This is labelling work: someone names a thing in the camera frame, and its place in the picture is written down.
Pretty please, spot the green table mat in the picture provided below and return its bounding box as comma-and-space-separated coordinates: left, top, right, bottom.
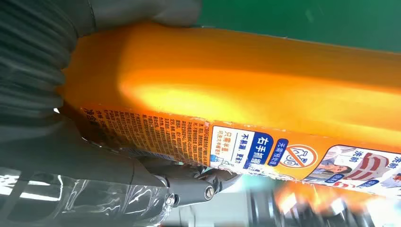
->
196, 0, 401, 54

